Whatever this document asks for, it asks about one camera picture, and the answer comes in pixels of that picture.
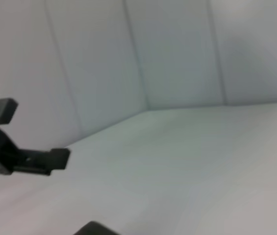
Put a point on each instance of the dark green FREE t-shirt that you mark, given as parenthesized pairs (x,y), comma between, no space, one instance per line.
(96,230)

